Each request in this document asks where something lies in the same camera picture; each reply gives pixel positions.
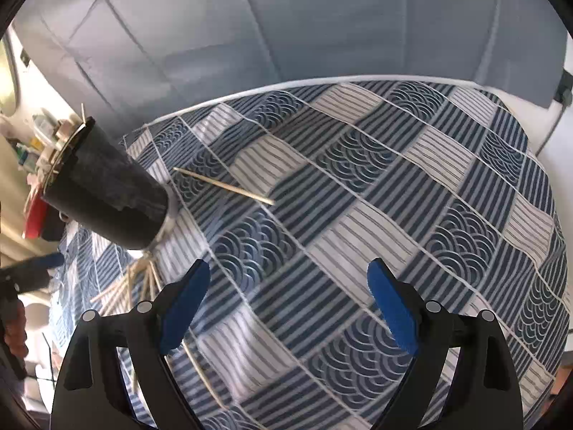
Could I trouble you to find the wooden chopstick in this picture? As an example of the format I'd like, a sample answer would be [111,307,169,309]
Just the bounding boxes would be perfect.
[182,339,229,411]
[148,258,163,300]
[173,167,275,206]
[90,272,138,303]
[100,257,149,316]

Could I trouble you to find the black utensil holder cup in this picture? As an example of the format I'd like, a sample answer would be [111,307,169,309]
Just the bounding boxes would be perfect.
[42,118,177,250]

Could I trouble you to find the red object on shelf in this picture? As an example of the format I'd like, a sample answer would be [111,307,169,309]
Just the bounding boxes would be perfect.
[22,186,49,239]

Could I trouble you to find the wooden chopstick in pile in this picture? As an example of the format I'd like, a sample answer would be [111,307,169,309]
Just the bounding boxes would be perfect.
[100,257,149,316]
[148,258,163,300]
[90,272,138,303]

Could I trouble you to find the blue patterned tablecloth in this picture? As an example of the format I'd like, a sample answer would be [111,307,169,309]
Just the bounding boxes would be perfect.
[44,81,572,430]

